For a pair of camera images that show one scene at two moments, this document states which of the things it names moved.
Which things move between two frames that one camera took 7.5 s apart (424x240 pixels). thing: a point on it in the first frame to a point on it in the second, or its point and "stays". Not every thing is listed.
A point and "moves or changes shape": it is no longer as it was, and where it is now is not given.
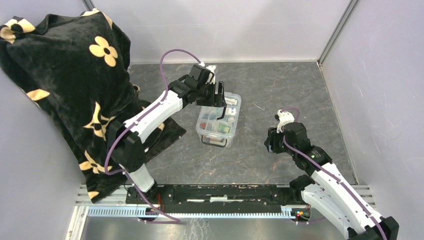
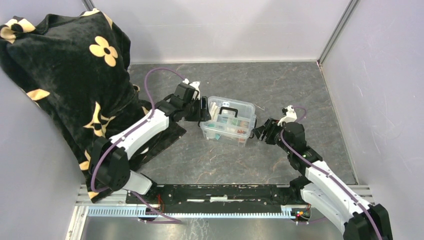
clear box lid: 207,123 moves or changes shape
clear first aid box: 219,132 moves or changes shape
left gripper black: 217,100 to 203,114
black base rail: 245,199 stays
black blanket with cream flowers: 75,65 stays
